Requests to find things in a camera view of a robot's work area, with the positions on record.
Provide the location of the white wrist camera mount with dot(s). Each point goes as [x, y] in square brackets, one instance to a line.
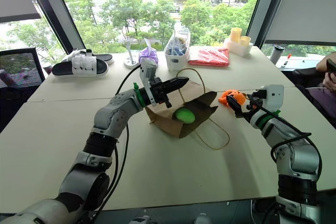
[147, 72]
[274, 96]

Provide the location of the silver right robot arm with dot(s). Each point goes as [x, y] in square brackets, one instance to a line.
[294, 153]

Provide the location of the white basket with bagged items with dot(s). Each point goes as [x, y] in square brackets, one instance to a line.
[177, 53]

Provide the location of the black phone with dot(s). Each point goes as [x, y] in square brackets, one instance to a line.
[331, 66]

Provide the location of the green plush toy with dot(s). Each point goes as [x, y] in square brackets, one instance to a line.
[183, 115]

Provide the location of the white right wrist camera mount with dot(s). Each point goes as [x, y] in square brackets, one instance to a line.
[274, 96]

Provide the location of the orange plush toy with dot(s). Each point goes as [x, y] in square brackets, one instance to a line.
[231, 95]

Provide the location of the red folded cloth package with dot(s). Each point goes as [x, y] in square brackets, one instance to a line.
[208, 56]

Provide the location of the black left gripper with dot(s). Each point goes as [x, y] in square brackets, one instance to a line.
[158, 89]

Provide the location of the tall yellow cup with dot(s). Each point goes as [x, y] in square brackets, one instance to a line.
[235, 35]

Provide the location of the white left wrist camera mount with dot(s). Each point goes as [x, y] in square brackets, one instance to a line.
[147, 72]

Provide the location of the silver tumbler black lid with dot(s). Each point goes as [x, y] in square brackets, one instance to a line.
[276, 54]

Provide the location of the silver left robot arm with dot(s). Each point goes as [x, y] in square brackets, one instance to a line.
[110, 119]

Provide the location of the white plastic box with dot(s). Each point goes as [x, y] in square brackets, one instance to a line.
[239, 47]

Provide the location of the white stand with round base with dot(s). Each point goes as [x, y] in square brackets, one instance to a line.
[130, 58]

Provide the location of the black mesh office chair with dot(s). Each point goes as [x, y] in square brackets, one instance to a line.
[18, 77]

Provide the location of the seated person purple clothes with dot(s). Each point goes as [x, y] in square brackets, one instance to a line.
[323, 95]

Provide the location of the brown paper bag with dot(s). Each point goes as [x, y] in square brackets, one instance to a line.
[183, 108]

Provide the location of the short yellow cup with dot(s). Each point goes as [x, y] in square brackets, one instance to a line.
[245, 41]

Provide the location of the purple plastic bag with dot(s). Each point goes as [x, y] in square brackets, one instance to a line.
[148, 55]

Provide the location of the dark window frame post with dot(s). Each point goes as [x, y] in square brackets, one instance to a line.
[258, 9]
[56, 9]

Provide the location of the white marker red cap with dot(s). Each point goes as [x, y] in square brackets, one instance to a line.
[286, 61]

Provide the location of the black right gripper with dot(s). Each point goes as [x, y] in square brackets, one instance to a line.
[256, 100]

